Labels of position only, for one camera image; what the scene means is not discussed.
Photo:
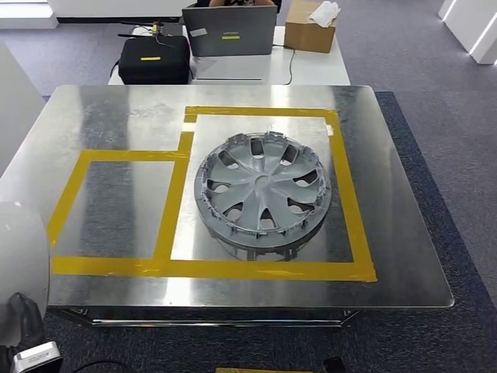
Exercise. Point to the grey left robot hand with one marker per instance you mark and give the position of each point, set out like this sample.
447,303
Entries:
29,324

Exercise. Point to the white curved plastic part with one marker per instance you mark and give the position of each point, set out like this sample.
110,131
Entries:
23,247

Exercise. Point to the stainless steel workbench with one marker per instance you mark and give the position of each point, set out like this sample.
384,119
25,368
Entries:
388,206

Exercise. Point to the white cabinet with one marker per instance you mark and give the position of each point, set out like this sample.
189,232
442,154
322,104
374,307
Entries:
19,108

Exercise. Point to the white tape patch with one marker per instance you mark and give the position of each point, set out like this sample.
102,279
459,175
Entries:
189,127
329,130

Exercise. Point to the white low platform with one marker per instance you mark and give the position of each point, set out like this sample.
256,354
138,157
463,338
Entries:
27,15
477,31

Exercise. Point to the black carry case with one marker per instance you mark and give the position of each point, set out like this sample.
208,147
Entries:
155,64

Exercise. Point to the grey wheel hubcap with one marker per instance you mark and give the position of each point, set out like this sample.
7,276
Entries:
264,183

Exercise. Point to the grey laptop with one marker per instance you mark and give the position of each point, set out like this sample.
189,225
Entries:
229,31

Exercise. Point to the black flat object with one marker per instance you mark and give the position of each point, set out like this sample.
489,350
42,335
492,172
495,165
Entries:
334,365

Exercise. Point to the person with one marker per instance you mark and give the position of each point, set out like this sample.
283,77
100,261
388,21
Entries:
240,2

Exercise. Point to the white table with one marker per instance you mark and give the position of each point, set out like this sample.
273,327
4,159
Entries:
311,69

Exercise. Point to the brown cardboard box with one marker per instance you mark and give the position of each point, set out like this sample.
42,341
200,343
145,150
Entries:
306,36

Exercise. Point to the white crumpled cloth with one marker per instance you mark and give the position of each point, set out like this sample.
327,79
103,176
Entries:
324,13

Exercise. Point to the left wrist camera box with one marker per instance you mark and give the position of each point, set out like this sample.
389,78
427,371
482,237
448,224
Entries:
37,358

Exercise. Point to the small yellow tape frame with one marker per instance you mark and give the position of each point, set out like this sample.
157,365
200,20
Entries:
128,155

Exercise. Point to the yellow floor tape frame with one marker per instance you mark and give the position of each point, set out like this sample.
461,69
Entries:
264,370

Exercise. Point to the large yellow tape frame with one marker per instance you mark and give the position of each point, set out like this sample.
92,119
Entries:
345,195

